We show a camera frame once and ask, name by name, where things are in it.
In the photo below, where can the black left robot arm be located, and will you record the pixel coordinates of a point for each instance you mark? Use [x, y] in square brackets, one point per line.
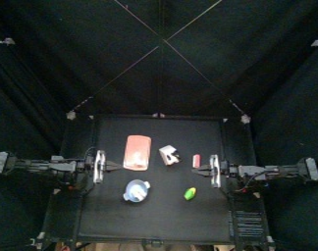
[40, 166]

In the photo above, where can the white piece in bowl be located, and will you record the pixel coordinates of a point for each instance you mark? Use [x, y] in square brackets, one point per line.
[140, 194]

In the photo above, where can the green toy food piece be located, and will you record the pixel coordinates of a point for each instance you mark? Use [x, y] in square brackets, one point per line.
[190, 193]

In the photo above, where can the small red toy piece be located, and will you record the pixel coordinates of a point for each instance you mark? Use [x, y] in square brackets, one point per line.
[196, 160]

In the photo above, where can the white printed label sticker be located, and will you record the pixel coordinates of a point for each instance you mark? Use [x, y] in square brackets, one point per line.
[250, 225]

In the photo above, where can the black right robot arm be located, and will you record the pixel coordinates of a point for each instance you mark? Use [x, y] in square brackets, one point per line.
[271, 171]

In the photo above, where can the red rectangular plate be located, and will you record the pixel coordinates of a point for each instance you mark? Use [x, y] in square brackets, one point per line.
[137, 152]

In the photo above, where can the white and black toy block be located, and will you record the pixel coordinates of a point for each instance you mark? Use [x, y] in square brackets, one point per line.
[168, 155]

